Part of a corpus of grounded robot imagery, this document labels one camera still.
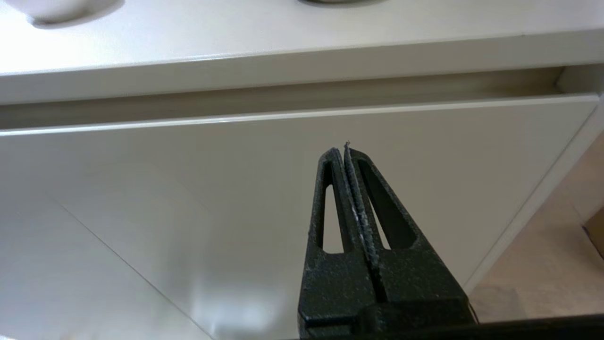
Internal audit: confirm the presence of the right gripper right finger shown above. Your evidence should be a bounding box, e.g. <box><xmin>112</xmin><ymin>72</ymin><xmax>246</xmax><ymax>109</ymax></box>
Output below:
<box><xmin>344</xmin><ymin>141</ymin><xmax>478</xmax><ymax>333</ymax></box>

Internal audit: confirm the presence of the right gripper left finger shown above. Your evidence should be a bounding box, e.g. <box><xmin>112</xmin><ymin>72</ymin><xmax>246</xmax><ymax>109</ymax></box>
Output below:
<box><xmin>297</xmin><ymin>147</ymin><xmax>384</xmax><ymax>340</ymax></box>

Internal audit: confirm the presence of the white cabinet drawer front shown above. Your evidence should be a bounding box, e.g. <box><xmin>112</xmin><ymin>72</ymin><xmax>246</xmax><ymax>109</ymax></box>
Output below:
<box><xmin>0</xmin><ymin>93</ymin><xmax>601</xmax><ymax>340</ymax></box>

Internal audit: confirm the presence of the brown cardboard box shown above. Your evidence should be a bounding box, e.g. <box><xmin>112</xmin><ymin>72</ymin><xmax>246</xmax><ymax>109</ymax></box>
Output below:
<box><xmin>582</xmin><ymin>206</ymin><xmax>604</xmax><ymax>259</ymax></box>

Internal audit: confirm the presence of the white cabinet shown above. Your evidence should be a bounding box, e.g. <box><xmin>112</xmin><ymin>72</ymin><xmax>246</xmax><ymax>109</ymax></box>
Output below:
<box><xmin>0</xmin><ymin>0</ymin><xmax>604</xmax><ymax>340</ymax></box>

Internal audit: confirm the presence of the round dark-rimmed dish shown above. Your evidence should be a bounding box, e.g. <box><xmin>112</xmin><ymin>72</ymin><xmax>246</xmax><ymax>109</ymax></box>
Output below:
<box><xmin>297</xmin><ymin>0</ymin><xmax>385</xmax><ymax>7</ymax></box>

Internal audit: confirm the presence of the white round bowl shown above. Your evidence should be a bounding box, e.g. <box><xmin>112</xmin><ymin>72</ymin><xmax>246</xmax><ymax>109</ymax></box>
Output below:
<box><xmin>5</xmin><ymin>0</ymin><xmax>124</xmax><ymax>25</ymax></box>

